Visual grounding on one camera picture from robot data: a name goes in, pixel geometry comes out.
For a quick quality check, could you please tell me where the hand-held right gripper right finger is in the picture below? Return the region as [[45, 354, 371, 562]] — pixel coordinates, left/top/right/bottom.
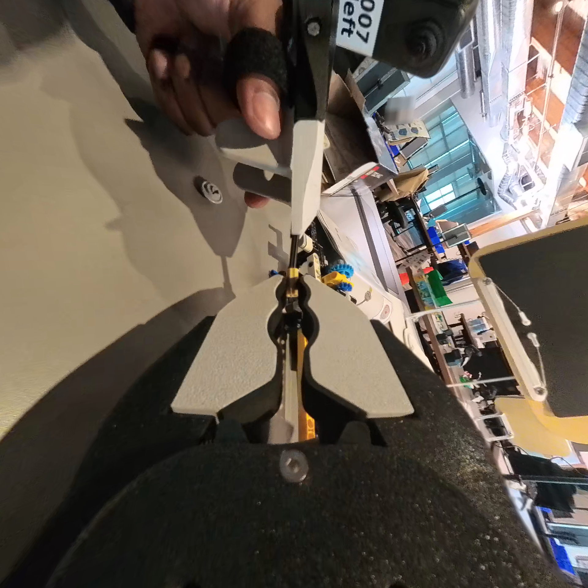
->
[[299, 276, 415, 421]]

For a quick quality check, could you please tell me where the person's left hand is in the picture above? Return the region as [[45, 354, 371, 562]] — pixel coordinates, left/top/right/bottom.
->
[[133, 0, 283, 139]]

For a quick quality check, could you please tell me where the open instruction booklet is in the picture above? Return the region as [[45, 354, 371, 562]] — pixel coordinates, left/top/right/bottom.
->
[[317, 209, 407, 324]]

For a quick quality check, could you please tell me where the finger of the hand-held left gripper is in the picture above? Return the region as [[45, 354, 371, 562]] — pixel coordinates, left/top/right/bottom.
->
[[290, 119, 328, 237]]

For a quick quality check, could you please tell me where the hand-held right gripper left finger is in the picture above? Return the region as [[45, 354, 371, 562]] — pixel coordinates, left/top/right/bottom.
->
[[171, 276, 288, 421]]

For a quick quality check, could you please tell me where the green cardboard box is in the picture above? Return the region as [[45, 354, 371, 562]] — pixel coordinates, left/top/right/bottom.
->
[[406, 269, 453, 308]]

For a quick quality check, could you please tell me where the lego vehicle model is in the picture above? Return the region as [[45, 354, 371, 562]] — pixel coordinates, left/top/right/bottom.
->
[[268, 225, 359, 443]]

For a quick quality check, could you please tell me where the open lego box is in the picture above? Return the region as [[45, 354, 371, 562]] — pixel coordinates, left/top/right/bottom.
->
[[322, 69, 414, 196]]

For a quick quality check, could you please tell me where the board with blue shapes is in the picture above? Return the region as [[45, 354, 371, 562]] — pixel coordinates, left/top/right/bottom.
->
[[390, 117, 432, 143]]

